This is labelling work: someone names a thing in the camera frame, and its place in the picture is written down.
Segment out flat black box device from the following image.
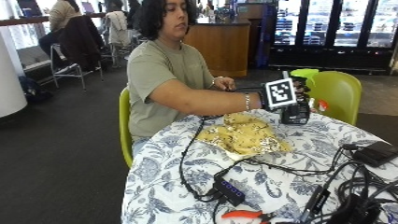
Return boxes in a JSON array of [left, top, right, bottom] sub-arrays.
[[351, 140, 398, 168]]

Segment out black connector plug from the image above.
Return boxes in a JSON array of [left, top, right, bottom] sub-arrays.
[[298, 185, 331, 223]]

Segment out thin silver bangle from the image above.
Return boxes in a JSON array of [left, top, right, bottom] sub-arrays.
[[208, 76, 224, 90]]

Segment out silver wrist bracelet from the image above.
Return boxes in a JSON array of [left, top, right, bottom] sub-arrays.
[[243, 92, 252, 112]]

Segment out white cube with black markers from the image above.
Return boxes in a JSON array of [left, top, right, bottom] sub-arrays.
[[263, 77, 298, 109]]

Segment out lime green cup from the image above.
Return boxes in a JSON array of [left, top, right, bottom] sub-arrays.
[[288, 68, 320, 88]]

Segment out orange handled pliers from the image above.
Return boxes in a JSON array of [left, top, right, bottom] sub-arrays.
[[219, 209, 274, 224]]

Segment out white round pillar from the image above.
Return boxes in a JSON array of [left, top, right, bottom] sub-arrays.
[[0, 24, 27, 119]]

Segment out long black cable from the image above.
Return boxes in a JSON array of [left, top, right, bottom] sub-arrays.
[[178, 115, 222, 203]]

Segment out dark jacket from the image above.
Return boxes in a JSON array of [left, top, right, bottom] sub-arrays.
[[57, 14, 105, 72]]

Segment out lime green plastic chair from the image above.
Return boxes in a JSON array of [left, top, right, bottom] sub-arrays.
[[307, 70, 363, 127], [118, 87, 134, 169]]

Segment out dark backpack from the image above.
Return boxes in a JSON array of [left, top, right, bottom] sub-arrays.
[[17, 75, 54, 104]]

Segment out thin black cable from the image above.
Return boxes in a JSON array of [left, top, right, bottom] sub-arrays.
[[240, 146, 346, 177]]

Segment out person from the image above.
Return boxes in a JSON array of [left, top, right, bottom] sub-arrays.
[[125, 0, 236, 157], [37, 0, 85, 59]]

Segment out red and white small object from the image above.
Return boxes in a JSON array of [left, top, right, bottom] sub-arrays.
[[315, 98, 330, 114]]

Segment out bundle of black cables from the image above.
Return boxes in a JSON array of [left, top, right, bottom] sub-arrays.
[[296, 160, 398, 224]]

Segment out chair with white jacket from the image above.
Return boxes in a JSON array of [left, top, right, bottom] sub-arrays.
[[103, 10, 134, 68]]

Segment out wooden counter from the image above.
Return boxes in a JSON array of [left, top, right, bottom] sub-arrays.
[[182, 17, 252, 78]]

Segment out yellow gold patterned cloth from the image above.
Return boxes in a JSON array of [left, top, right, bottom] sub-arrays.
[[195, 112, 294, 158]]

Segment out black device with cables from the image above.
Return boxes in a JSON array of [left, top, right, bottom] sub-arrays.
[[327, 193, 383, 224]]

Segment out metal chair with dark jacket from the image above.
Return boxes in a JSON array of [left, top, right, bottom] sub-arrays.
[[47, 14, 105, 91]]

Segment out glass door display fridges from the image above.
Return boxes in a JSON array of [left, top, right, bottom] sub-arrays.
[[264, 0, 398, 74]]

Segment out black hub with blue lights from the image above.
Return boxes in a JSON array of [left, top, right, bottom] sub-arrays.
[[211, 176, 246, 207]]

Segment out blue floral white tablecloth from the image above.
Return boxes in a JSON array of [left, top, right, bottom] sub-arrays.
[[119, 109, 398, 224]]

